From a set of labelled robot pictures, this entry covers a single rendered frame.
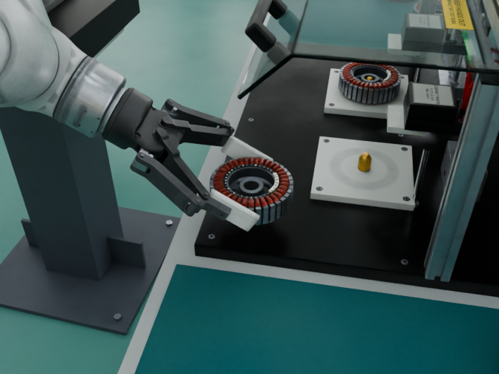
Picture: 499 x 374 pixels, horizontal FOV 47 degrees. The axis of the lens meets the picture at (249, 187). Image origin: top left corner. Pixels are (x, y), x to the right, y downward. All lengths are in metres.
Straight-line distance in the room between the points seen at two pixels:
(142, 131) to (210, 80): 2.02
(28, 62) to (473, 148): 0.45
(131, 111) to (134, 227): 1.24
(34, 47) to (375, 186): 0.52
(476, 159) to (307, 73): 0.59
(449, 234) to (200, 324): 0.32
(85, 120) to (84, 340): 1.04
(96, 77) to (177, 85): 2.00
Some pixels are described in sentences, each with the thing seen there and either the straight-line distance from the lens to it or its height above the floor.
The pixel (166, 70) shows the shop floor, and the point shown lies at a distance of 2.86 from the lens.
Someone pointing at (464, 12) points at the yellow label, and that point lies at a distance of 0.72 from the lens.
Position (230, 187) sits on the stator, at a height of 0.83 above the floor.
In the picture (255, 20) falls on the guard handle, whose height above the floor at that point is 1.06.
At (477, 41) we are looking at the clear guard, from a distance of 0.65.
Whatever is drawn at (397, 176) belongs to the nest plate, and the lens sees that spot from 0.91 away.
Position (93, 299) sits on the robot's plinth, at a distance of 1.76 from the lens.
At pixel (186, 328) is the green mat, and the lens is 0.72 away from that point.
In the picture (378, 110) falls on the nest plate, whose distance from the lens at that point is 1.06.
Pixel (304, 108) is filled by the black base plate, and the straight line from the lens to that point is 1.06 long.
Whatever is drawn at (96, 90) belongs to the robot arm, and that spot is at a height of 0.98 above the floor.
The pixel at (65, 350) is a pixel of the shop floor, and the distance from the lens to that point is 1.69.
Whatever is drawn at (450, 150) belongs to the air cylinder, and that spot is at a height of 0.82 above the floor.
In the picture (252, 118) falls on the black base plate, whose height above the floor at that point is 0.77.
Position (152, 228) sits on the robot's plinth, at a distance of 1.93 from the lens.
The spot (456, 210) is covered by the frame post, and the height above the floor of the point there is 0.88.
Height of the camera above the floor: 1.33
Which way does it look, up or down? 39 degrees down
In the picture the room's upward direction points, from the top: straight up
